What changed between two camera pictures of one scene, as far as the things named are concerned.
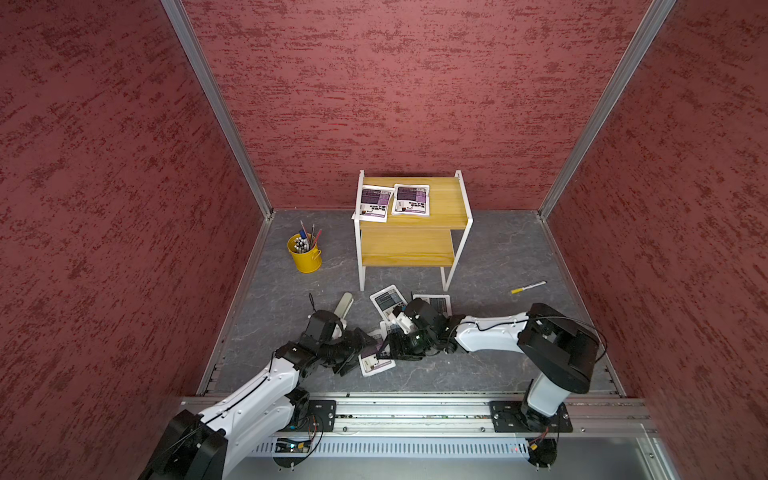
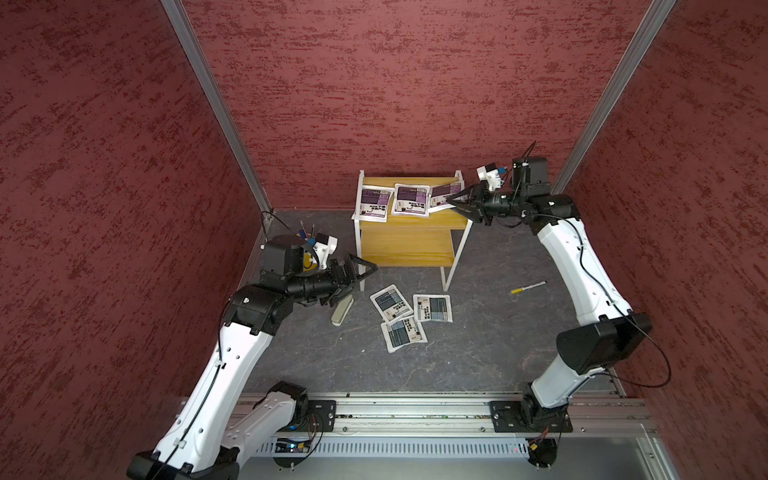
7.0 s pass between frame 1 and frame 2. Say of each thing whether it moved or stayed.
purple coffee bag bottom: moved
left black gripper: moved
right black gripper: moved
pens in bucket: stayed
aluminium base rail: stayed
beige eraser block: stayed
